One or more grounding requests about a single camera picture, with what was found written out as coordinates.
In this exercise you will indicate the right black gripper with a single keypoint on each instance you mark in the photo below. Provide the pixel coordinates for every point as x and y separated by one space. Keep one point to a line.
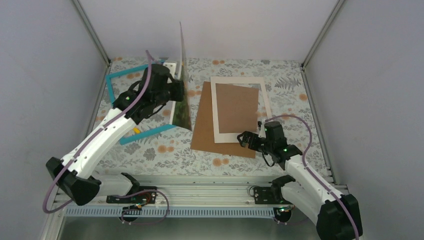
247 134

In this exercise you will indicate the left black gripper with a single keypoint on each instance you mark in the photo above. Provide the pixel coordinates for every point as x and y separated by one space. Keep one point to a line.
178 96

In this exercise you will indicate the sunflower photo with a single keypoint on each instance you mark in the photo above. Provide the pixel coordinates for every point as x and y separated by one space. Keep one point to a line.
181 116

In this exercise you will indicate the yellow black screwdriver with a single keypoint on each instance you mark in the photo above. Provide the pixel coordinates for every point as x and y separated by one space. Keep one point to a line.
136 130

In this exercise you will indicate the white mat board passepartout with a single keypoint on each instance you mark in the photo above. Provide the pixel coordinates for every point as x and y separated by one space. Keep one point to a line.
220 138

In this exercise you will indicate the teal wooden picture frame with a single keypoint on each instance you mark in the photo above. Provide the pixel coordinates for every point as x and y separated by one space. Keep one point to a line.
109 77

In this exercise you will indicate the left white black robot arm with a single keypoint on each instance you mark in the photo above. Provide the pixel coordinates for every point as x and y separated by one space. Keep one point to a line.
74 172

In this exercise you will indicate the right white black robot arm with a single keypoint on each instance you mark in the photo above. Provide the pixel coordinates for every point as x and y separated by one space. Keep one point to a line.
336 215

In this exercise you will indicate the floral patterned table mat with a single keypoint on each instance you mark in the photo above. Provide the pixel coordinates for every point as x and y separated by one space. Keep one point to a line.
169 153

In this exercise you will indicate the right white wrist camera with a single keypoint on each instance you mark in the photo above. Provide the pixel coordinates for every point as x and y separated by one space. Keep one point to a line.
261 129

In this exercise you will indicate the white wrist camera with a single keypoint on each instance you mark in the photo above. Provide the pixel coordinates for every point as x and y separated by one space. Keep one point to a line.
173 67
261 129

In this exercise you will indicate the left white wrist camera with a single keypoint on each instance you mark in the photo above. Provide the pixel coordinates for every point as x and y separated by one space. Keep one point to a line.
173 67

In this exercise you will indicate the brown frame backing board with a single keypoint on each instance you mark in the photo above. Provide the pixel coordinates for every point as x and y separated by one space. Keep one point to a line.
237 112

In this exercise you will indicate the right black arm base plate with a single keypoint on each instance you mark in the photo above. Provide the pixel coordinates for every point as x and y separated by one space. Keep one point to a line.
264 196

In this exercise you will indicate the aluminium mounting rail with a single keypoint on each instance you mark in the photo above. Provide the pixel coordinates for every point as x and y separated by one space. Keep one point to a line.
191 194

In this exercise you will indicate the grey slotted cable duct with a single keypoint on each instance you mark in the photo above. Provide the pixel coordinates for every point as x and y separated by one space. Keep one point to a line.
174 212

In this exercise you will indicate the left aluminium corner post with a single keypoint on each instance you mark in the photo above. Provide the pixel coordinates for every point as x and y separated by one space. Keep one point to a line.
91 31

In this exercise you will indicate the aluminium corner post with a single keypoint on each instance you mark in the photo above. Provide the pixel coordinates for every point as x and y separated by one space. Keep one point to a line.
91 31
328 23

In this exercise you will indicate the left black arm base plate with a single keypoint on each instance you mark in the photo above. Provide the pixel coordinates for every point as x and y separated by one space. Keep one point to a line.
147 197

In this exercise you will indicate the right aluminium corner post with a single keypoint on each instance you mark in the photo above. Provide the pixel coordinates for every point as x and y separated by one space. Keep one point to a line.
328 23

